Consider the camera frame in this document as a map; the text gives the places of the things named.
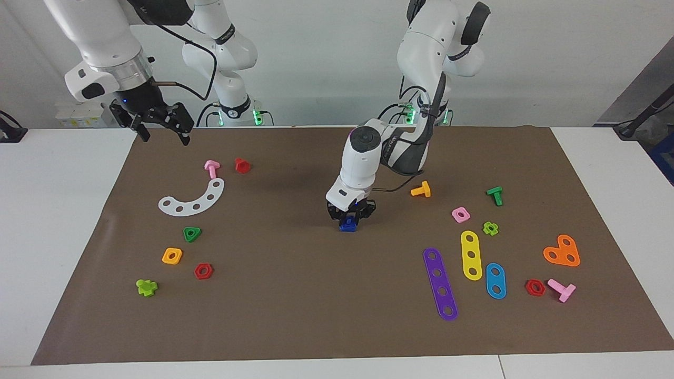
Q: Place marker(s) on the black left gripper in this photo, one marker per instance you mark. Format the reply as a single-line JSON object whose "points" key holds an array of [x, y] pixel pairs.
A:
{"points": [[363, 208]]}

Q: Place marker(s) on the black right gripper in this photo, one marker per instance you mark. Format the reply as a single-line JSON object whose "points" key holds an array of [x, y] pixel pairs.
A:
{"points": [[141, 101]]}

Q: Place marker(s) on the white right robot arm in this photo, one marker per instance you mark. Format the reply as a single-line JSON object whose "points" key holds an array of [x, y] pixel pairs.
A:
{"points": [[102, 31]]}

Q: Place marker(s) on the white power box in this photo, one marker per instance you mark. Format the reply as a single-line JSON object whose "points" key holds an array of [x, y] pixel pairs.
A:
{"points": [[79, 118]]}

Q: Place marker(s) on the orange plastic screw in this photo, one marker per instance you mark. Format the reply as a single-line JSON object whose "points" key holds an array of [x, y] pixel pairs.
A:
{"points": [[424, 190]]}

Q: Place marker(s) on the pink plastic screw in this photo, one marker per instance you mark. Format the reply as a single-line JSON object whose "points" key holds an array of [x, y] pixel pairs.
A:
{"points": [[564, 291], [211, 168]]}

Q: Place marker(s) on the brown table mat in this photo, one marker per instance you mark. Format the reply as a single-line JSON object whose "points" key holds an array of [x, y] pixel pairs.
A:
{"points": [[316, 295]]}

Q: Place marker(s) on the white curved perforated plate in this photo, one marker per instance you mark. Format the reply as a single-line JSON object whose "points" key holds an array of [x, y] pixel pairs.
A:
{"points": [[188, 209]]}

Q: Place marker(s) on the red plastic screw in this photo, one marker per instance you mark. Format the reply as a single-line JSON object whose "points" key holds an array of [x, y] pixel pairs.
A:
{"points": [[242, 166]]}

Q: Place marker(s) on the purple four-hole strip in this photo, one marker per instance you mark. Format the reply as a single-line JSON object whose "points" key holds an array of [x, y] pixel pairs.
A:
{"points": [[439, 281]]}

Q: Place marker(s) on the pink square plastic nut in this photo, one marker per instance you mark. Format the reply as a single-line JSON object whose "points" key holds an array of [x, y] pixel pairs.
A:
{"points": [[466, 217]]}

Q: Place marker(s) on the yellow three-hole strip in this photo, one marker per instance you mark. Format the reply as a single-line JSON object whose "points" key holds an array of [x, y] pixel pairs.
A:
{"points": [[470, 246]]}

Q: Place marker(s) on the green triangle plastic nut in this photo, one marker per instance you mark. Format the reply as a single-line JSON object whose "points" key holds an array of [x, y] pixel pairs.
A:
{"points": [[197, 231]]}

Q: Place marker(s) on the black clamp device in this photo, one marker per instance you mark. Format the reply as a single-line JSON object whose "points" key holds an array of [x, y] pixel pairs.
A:
{"points": [[10, 134]]}

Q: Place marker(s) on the orange square plastic nut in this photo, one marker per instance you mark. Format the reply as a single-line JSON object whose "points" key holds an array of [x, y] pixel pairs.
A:
{"points": [[165, 259]]}

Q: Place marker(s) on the lime green flower nut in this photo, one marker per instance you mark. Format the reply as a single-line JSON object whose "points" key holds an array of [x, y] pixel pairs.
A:
{"points": [[495, 230]]}

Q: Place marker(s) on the dark green plastic screw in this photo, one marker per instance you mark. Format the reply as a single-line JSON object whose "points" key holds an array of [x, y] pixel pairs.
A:
{"points": [[496, 195]]}

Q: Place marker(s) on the blue two-hole strip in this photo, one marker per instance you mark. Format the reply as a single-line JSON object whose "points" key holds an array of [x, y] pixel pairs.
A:
{"points": [[495, 281]]}

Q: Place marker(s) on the red hexagon plastic nut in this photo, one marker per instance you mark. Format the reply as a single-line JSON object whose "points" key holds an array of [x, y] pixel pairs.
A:
{"points": [[197, 273], [542, 289]]}

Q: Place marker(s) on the lime green plastic screw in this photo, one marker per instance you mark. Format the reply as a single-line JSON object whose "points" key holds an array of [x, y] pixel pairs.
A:
{"points": [[146, 288]]}

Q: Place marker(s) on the orange heart-shaped plate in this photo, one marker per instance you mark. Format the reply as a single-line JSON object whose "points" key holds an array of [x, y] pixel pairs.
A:
{"points": [[561, 253]]}

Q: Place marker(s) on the black stand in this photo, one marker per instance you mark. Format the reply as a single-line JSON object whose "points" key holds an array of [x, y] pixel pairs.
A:
{"points": [[640, 118]]}

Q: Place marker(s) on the blue crate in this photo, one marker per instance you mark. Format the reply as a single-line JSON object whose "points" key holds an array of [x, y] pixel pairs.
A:
{"points": [[664, 158]]}

